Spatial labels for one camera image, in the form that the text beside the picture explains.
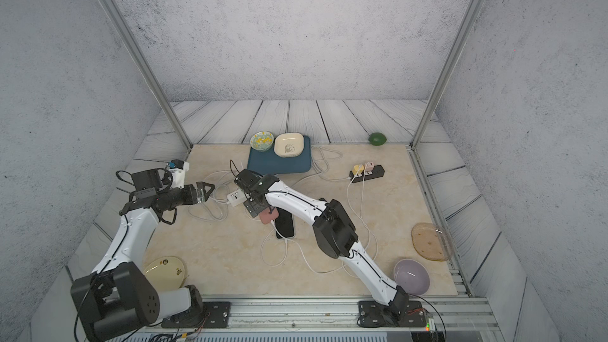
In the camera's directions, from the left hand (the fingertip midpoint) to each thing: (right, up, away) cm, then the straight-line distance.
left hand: (205, 185), depth 84 cm
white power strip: (+7, -6, +15) cm, 17 cm away
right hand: (+19, -7, +9) cm, 22 cm away
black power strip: (+67, +4, +24) cm, 71 cm away
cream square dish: (+26, +17, +34) cm, 46 cm away
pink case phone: (+20, -13, +9) cm, 26 cm away
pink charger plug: (+63, +6, +20) cm, 66 cm away
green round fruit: (+70, +20, +35) cm, 81 cm away
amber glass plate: (+82, -21, +5) cm, 85 cm away
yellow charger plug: (+58, +5, +21) cm, 61 cm away
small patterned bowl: (+13, +19, +35) cm, 41 cm away
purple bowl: (+71, -30, -5) cm, 77 cm away
